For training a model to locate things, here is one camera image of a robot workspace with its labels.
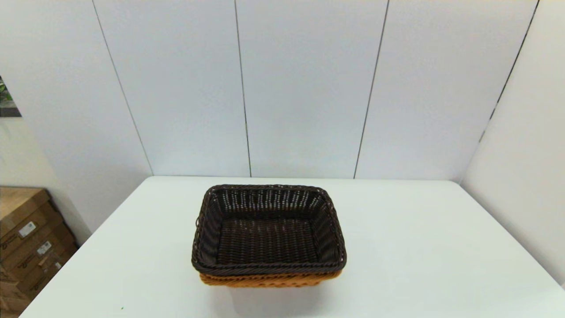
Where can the dark brown wicker basket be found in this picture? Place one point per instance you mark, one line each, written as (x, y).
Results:
(265, 240)

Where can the orange wicker basket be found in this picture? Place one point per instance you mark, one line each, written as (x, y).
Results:
(265, 280)

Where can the brown cardboard box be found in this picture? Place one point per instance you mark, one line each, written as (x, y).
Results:
(53, 276)
(9, 302)
(17, 207)
(33, 260)

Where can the dark framed plant picture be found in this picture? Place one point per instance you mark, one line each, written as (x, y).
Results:
(6, 104)

